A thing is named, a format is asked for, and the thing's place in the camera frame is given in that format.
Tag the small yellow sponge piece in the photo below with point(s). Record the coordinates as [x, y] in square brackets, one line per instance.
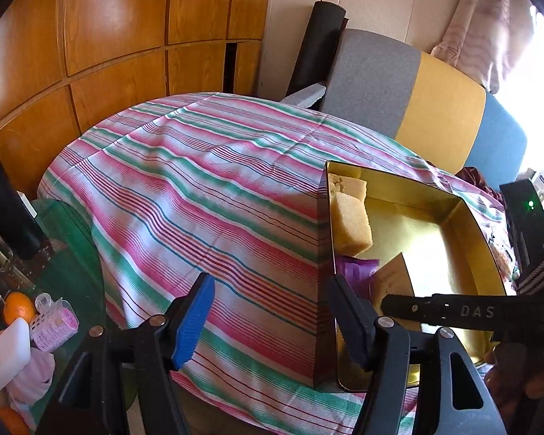
[344, 185]

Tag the gold tin box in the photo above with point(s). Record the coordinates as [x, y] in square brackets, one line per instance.
[417, 253]

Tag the striped tablecloth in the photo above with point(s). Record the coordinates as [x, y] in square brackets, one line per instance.
[199, 199]

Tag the white foam piece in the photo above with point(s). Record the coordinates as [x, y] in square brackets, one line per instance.
[304, 96]

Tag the dark red cloth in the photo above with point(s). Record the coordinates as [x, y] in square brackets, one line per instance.
[478, 179]

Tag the orange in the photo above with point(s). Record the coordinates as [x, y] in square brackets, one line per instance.
[18, 306]
[12, 421]

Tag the pink striped curtain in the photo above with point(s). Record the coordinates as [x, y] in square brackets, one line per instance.
[485, 22]

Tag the white cardboard box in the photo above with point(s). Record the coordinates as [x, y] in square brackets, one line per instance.
[538, 182]

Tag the grey yellow blue chair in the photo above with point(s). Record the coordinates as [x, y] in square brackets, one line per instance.
[417, 95]

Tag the purple packet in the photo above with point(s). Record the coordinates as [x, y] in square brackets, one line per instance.
[356, 269]

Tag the wooden cabinet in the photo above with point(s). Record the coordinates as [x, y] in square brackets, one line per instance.
[95, 54]

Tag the green glass table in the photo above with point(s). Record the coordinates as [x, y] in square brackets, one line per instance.
[68, 253]

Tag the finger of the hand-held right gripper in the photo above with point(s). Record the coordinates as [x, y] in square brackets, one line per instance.
[453, 311]

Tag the pink cloth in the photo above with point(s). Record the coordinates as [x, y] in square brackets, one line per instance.
[31, 378]

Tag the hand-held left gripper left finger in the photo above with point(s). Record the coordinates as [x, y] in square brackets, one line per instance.
[192, 326]

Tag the black rolled mat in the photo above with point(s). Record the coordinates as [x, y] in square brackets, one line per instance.
[315, 50]

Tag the person's right hand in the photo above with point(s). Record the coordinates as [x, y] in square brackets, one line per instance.
[526, 371]

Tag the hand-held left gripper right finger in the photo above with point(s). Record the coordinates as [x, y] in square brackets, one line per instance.
[354, 330]

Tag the white soap block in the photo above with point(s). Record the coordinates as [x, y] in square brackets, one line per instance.
[8, 354]

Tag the large yellow sponge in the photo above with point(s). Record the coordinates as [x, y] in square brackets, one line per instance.
[349, 229]

